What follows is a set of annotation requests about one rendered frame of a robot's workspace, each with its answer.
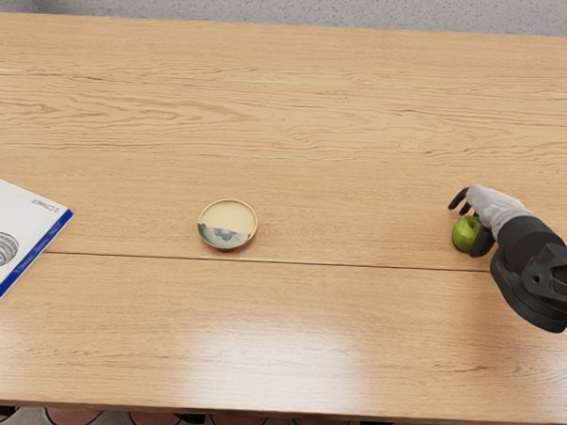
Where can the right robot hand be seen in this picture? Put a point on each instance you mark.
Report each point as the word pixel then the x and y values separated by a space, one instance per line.
pixel 490 206

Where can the cream plate with blue pattern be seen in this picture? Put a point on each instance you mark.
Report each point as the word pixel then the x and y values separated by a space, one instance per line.
pixel 227 224

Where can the green apple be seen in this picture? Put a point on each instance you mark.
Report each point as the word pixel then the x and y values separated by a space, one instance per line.
pixel 464 232

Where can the white book with blue spine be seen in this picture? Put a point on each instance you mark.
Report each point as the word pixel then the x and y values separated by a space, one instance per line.
pixel 9 245

